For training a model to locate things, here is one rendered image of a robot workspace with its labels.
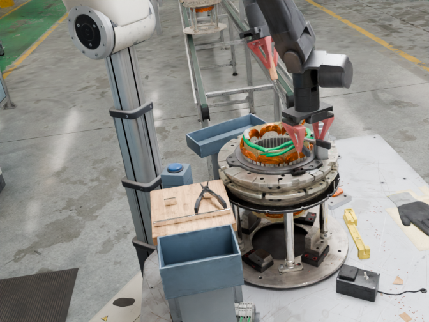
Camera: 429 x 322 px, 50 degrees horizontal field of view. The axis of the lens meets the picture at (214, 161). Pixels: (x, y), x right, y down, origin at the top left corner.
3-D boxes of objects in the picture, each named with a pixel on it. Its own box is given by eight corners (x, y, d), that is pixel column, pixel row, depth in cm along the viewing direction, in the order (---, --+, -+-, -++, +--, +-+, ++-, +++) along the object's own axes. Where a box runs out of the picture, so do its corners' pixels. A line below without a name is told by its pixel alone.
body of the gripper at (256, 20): (287, 28, 111) (279, -3, 110) (257, 35, 106) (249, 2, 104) (269, 34, 117) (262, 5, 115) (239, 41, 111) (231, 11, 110)
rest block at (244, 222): (257, 219, 144) (256, 206, 141) (248, 229, 140) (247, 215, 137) (244, 216, 146) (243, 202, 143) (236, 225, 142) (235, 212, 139)
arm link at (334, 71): (295, 26, 98) (281, 52, 94) (348, 24, 92) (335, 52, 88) (308, 69, 106) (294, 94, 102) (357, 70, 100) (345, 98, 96)
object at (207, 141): (256, 184, 170) (251, 113, 156) (272, 197, 161) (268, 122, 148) (196, 206, 161) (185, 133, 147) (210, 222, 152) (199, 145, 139)
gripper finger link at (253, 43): (292, 61, 112) (283, 23, 110) (272, 68, 108) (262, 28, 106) (273, 67, 118) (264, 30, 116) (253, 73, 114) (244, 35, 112)
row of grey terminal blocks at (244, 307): (260, 311, 116) (259, 299, 114) (258, 326, 112) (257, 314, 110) (221, 309, 118) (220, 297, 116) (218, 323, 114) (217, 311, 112)
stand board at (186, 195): (237, 230, 104) (236, 222, 103) (154, 246, 102) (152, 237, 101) (223, 186, 121) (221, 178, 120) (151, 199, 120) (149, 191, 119)
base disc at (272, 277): (374, 269, 123) (374, 266, 123) (234, 303, 118) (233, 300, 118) (316, 195, 157) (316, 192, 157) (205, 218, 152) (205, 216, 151)
